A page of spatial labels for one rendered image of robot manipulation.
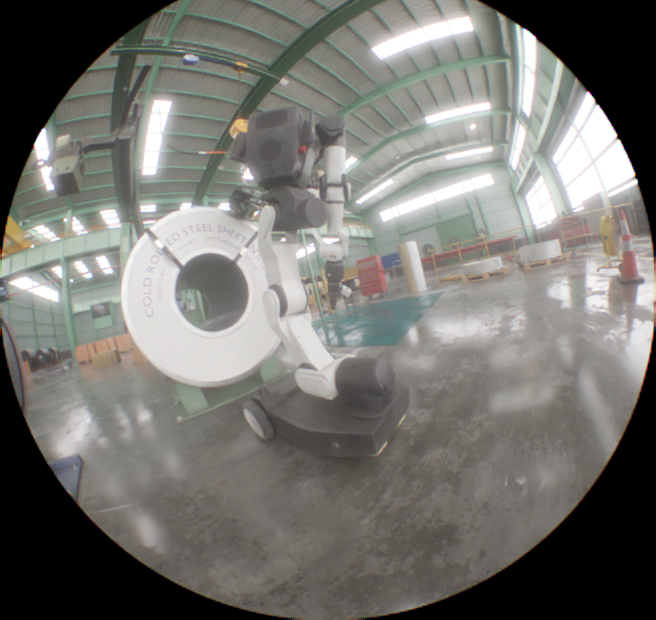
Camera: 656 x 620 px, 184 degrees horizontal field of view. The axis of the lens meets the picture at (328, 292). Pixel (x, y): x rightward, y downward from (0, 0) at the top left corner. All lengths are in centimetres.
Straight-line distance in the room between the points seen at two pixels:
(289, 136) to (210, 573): 136
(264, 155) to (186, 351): 108
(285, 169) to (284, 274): 41
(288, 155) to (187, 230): 87
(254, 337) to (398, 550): 133
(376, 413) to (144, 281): 130
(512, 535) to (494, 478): 21
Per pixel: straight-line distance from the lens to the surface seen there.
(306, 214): 70
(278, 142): 81
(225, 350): 134
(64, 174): 140
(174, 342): 128
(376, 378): 65
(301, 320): 88
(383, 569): 63
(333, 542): 67
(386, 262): 1009
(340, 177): 84
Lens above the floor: 62
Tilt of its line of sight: 1 degrees down
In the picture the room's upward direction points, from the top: 14 degrees counter-clockwise
